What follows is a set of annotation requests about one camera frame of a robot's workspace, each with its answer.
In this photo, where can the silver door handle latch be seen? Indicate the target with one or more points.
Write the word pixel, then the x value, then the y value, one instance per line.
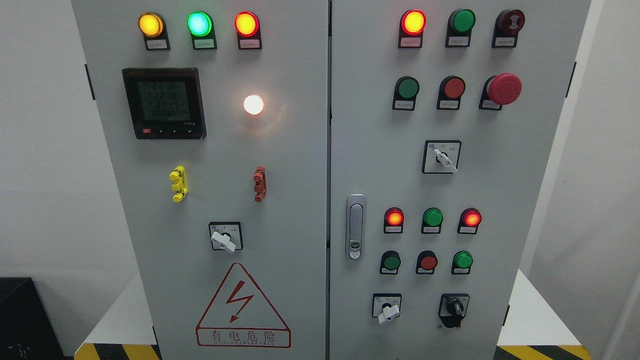
pixel 355 225

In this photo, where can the grey left cabinet door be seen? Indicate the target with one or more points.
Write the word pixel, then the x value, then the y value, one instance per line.
pixel 284 236

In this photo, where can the grey cabinet door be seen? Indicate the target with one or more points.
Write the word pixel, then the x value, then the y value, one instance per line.
pixel 378 152
pixel 284 236

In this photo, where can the grey right cabinet door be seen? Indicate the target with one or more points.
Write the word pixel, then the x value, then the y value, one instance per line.
pixel 378 152

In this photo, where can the red terminal connector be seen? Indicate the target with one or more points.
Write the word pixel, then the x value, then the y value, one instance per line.
pixel 260 186

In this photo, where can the red lit indicator middle left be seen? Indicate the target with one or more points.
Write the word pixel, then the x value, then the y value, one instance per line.
pixel 393 221

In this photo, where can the white lit indicator light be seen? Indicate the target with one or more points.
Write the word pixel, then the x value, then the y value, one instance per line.
pixel 253 104

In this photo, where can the green push button lower left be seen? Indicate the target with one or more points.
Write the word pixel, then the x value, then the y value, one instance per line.
pixel 390 263

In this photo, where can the green push button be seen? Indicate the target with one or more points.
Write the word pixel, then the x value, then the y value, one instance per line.
pixel 405 93
pixel 462 263
pixel 390 263

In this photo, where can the green indicator middle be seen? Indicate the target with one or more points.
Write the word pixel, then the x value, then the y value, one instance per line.
pixel 432 220

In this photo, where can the green push button upper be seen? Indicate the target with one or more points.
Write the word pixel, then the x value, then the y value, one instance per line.
pixel 405 93

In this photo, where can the red push button lower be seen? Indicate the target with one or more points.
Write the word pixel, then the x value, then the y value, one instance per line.
pixel 426 263

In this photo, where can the red push button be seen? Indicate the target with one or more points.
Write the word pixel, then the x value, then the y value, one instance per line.
pixel 426 263
pixel 450 93

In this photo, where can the yellow terminal connector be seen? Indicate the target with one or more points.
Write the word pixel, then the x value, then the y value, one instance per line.
pixel 179 183

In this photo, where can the red lit indicator middle right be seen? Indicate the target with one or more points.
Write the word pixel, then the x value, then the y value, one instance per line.
pixel 469 221

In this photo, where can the red electric danger warning sticker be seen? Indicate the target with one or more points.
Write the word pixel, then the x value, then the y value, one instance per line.
pixel 240 315

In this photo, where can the red push button upper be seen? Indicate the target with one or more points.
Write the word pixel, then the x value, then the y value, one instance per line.
pixel 450 93

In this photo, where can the green push button lower right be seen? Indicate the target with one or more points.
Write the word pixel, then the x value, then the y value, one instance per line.
pixel 462 263

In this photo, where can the red lit indicator light left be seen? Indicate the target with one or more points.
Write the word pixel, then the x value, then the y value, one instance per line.
pixel 248 30

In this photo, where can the black digital power meter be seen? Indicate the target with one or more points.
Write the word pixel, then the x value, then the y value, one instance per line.
pixel 165 103

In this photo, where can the red lit indicator top right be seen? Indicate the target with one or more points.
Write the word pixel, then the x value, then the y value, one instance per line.
pixel 411 29

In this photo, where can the green lit indicator light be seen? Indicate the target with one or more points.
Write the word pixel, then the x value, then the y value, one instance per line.
pixel 202 31

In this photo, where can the red emergency stop button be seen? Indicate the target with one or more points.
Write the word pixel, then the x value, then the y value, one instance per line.
pixel 500 90

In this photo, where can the green indicator top right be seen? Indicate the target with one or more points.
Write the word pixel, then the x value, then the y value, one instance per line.
pixel 460 28

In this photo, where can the yellow indicator light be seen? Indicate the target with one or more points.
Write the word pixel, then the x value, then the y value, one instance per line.
pixel 154 31

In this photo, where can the dark red buzzer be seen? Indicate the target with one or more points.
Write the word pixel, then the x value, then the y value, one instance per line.
pixel 507 26

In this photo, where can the white platform with hazard stripes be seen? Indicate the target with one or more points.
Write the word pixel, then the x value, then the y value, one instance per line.
pixel 532 330

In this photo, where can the black box lower left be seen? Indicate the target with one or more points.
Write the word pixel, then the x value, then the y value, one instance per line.
pixel 25 330

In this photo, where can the white selector switch left door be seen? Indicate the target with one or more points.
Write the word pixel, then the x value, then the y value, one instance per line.
pixel 226 236

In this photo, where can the white selector switch upper right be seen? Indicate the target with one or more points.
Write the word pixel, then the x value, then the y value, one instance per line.
pixel 441 156

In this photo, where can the white selector switch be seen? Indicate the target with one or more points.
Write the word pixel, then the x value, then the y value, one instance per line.
pixel 386 306
pixel 441 156

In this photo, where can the white selector switch bottom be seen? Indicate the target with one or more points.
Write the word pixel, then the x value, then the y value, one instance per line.
pixel 386 306

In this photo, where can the black selector switch bottom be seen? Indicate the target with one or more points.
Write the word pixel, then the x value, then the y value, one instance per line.
pixel 453 309

